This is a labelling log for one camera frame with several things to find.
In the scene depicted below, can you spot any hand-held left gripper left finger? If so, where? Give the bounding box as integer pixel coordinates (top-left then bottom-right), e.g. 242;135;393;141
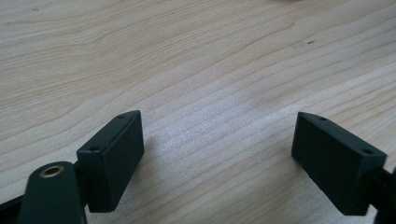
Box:
76;109;146;214

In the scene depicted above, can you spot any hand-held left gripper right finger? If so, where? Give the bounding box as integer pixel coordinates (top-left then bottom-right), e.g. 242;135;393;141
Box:
290;111;389;217

